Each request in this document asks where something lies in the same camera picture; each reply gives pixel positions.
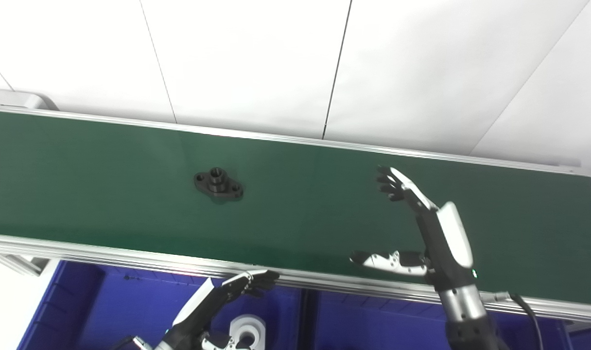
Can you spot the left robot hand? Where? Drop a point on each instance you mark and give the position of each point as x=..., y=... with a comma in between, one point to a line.
x=193, y=316

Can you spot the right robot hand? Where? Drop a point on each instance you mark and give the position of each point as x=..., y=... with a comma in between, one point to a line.
x=451, y=243

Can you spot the black flange part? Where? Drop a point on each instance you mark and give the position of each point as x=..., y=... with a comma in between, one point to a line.
x=217, y=184

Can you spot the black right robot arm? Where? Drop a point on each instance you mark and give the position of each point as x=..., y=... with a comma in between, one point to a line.
x=468, y=321

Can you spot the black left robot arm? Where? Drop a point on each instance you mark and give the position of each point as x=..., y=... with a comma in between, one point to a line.
x=152, y=347

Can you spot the white cylinder part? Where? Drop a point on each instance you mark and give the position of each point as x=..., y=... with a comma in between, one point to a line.
x=249, y=328

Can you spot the green conveyor belt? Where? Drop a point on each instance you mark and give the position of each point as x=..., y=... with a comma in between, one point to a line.
x=295, y=218
x=130, y=257

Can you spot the blue bin with white parts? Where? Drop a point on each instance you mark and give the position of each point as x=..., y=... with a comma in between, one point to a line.
x=106, y=311

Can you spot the blue bin with black parts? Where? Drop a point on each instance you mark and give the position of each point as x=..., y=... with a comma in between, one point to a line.
x=373, y=325

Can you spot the grey conveyor end housing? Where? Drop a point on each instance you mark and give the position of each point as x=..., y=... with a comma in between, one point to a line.
x=23, y=99

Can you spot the aluminium support profile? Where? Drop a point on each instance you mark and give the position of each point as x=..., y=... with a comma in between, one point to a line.
x=18, y=262

